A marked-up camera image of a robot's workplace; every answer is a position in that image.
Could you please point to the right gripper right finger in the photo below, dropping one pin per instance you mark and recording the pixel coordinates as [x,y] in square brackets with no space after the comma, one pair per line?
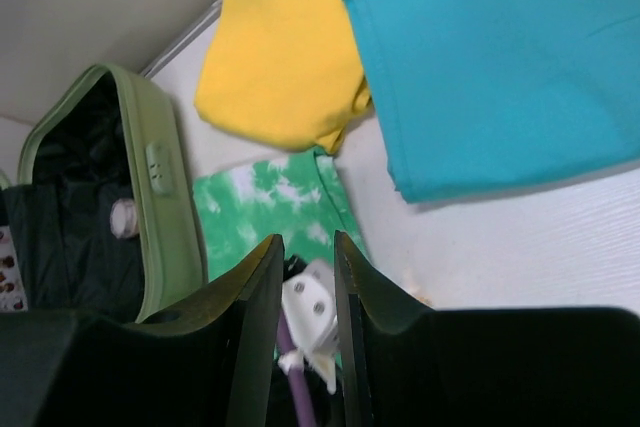
[406,364]

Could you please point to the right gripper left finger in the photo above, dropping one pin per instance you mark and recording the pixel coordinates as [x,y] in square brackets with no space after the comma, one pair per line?
[203,361]

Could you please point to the light green suitcase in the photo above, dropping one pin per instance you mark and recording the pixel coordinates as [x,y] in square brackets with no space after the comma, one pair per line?
[113,135]

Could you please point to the round pink cream jar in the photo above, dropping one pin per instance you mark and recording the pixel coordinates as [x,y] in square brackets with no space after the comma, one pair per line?
[124,219]

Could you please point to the green white tie-dye cloth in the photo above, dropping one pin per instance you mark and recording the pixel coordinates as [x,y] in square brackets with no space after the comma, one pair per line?
[297,201]

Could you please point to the yellow cloth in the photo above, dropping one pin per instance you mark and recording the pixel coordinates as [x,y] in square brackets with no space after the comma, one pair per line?
[285,73]

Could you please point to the teal cloth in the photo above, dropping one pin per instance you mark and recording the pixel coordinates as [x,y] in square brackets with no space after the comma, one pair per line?
[475,97]

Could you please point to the sticker sheet in lid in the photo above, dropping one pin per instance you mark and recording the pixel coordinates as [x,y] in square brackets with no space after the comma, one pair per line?
[12,294]

